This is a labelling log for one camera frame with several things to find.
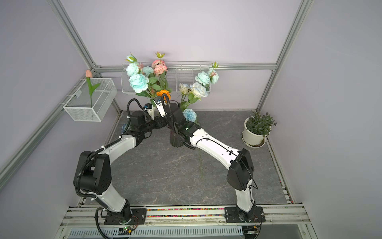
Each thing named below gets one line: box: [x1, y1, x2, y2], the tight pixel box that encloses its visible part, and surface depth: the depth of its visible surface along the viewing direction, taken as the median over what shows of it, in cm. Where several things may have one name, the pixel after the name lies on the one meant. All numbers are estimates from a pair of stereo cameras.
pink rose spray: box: [149, 51, 170, 92], surface depth 79 cm
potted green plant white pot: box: [241, 111, 278, 148], surface depth 93 cm
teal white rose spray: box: [178, 61, 220, 112], surface depth 74 cm
